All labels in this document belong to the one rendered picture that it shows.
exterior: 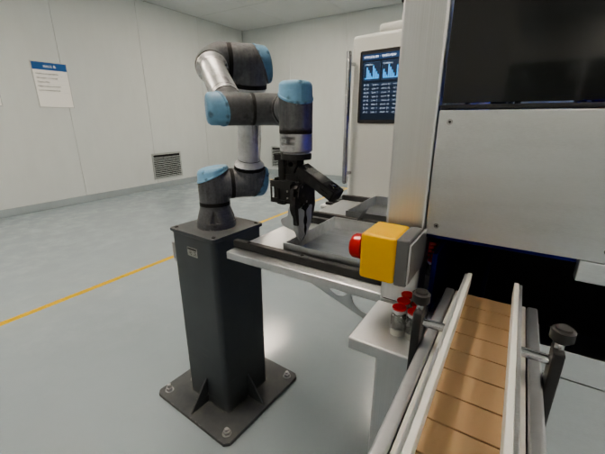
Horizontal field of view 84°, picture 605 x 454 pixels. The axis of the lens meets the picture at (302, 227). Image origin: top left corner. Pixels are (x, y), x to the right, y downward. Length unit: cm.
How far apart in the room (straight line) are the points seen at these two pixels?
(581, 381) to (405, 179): 38
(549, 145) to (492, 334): 25
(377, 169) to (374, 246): 119
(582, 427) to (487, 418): 32
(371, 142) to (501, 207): 119
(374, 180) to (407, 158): 114
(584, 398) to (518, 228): 26
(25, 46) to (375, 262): 557
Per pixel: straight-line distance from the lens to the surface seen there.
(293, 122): 75
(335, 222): 100
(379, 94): 166
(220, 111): 81
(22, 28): 586
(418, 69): 56
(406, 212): 57
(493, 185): 54
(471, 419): 38
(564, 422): 70
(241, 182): 129
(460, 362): 44
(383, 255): 50
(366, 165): 170
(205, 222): 131
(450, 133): 54
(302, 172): 77
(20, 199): 570
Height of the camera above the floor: 119
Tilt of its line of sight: 18 degrees down
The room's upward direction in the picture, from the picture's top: straight up
